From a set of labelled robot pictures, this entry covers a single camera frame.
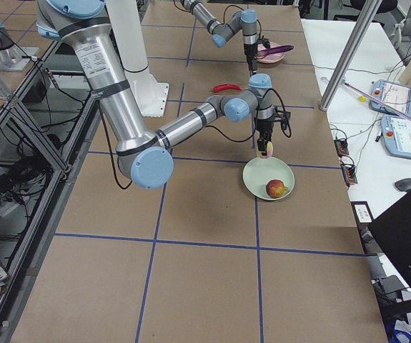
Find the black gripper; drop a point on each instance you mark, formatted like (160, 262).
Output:
(250, 52)
(264, 126)

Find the yellow pink peach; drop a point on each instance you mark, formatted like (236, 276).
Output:
(269, 151)

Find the purple eggplant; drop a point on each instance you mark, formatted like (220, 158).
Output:
(274, 50)

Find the red chili pepper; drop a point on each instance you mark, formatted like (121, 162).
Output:
(225, 87)

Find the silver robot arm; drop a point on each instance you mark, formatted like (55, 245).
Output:
(143, 155)
(244, 21)

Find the pink plate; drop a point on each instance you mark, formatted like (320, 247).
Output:
(269, 59)

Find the green plate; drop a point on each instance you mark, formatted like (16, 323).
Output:
(258, 172)

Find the upper orange black connector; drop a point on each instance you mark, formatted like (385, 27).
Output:
(341, 147)

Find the orange black connector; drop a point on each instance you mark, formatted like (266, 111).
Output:
(341, 147)
(349, 173)

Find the lower orange black connector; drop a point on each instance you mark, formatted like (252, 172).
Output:
(349, 173)

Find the reach grabber stick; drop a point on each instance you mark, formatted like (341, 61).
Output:
(373, 100)

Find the white label card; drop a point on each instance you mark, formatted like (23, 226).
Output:
(362, 212)

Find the white side table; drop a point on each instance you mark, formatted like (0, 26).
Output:
(375, 59)

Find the lower blue teach pendant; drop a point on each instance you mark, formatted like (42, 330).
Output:
(396, 134)

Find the blue teach pendant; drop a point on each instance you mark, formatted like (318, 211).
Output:
(396, 134)
(397, 96)

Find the upper blue teach pendant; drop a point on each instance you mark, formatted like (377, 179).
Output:
(397, 96)

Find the black computer mouse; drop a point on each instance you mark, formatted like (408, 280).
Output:
(403, 185)

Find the white power strip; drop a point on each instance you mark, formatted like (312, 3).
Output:
(7, 207)

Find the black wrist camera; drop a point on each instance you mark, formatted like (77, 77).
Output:
(283, 117)
(263, 43)

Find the aluminium frame post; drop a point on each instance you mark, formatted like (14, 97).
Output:
(360, 28)

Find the aluminium table frame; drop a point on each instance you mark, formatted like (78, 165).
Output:
(47, 120)

